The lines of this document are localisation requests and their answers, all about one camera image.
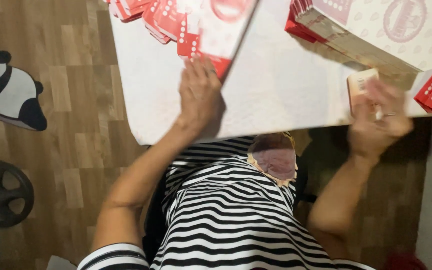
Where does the red object on floor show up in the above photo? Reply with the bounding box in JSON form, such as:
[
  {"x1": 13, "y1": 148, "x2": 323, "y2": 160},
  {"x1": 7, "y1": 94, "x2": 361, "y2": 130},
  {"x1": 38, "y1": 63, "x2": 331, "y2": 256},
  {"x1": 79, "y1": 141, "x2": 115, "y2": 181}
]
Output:
[{"x1": 384, "y1": 250, "x2": 428, "y2": 270}]

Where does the person's left hand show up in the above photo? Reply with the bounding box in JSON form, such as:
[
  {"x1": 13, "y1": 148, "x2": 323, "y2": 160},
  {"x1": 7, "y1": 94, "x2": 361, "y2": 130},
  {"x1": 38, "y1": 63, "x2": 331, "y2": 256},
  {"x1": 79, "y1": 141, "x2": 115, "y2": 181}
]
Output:
[{"x1": 178, "y1": 56, "x2": 227, "y2": 130}]

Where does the white table cover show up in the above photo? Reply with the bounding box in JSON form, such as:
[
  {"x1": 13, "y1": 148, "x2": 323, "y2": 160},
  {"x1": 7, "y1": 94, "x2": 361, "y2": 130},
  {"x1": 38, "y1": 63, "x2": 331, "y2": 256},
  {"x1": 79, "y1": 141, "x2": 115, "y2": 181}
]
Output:
[{"x1": 109, "y1": 0, "x2": 432, "y2": 146}]

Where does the white carton red circle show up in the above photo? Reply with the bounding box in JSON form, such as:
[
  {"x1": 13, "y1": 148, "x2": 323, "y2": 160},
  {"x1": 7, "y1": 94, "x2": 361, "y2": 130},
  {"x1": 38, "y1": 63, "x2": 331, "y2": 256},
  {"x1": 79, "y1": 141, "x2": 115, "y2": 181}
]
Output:
[{"x1": 177, "y1": 0, "x2": 260, "y2": 82}]

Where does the person's right hand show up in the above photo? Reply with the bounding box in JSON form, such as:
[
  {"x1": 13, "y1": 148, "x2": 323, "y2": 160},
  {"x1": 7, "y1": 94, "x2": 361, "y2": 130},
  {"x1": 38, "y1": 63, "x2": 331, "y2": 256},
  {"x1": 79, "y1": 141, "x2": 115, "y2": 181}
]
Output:
[{"x1": 347, "y1": 78, "x2": 414, "y2": 158}]

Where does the pile of red-white folded cartons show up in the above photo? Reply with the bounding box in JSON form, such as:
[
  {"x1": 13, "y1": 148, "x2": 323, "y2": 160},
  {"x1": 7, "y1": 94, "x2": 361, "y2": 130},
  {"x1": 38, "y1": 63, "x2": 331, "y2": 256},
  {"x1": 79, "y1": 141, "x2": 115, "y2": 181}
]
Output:
[{"x1": 103, "y1": 0, "x2": 187, "y2": 46}]

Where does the white object on floor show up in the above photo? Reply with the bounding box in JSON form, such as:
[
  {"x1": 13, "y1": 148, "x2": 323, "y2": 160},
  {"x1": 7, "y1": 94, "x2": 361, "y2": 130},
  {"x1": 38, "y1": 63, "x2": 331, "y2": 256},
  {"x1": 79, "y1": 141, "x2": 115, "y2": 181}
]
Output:
[{"x1": 46, "y1": 255, "x2": 79, "y2": 270}]

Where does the stack of flat white cartons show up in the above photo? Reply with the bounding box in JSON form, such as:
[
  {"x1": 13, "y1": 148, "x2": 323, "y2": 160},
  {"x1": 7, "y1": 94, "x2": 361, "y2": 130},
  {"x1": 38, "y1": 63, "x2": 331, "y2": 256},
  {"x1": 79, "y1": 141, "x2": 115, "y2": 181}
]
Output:
[{"x1": 284, "y1": 0, "x2": 432, "y2": 76}]

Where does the black-white striped shirt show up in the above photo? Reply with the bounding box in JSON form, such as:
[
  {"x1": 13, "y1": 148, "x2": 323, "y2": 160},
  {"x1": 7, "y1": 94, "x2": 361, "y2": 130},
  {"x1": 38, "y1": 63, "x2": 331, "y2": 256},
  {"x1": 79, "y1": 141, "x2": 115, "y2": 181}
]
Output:
[{"x1": 76, "y1": 132, "x2": 377, "y2": 270}]

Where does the small beige packet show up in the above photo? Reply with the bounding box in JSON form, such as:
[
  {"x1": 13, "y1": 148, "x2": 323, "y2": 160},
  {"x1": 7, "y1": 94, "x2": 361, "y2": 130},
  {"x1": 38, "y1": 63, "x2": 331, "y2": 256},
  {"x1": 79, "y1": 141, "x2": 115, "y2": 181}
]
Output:
[{"x1": 346, "y1": 68, "x2": 381, "y2": 118}]

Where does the panda-shaped floor mat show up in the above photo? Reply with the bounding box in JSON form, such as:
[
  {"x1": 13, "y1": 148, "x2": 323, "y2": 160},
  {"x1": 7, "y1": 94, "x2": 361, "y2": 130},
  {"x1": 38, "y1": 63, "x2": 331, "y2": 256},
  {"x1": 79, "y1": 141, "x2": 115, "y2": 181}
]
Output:
[{"x1": 0, "y1": 47, "x2": 48, "y2": 132}]

